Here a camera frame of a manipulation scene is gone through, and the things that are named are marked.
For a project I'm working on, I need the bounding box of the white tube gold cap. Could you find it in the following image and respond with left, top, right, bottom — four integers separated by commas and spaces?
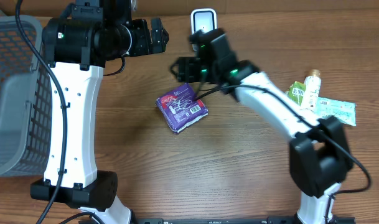
301, 69, 321, 113

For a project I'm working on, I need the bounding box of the teal tissue packet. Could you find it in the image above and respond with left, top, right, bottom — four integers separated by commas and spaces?
316, 97, 357, 126

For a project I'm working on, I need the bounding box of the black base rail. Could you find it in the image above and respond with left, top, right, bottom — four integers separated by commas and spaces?
134, 216, 301, 224

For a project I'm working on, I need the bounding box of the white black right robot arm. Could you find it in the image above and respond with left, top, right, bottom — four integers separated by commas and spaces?
174, 29, 353, 223

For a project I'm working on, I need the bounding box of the grey plastic mesh basket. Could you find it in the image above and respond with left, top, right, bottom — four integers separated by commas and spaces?
0, 16, 52, 176

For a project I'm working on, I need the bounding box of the purple Carefree pad pack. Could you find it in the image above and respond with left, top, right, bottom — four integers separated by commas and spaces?
156, 83, 208, 134

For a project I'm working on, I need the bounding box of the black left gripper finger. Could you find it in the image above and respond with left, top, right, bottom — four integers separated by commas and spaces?
151, 17, 169, 42
152, 40, 168, 54

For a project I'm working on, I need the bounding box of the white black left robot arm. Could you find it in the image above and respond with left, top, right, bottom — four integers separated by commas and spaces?
30, 1, 169, 223

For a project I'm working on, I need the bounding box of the green tea drink carton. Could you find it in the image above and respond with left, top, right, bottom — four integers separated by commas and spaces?
285, 81, 306, 106

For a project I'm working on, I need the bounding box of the white barcode scanner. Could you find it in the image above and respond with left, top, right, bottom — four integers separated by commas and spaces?
190, 8, 218, 34

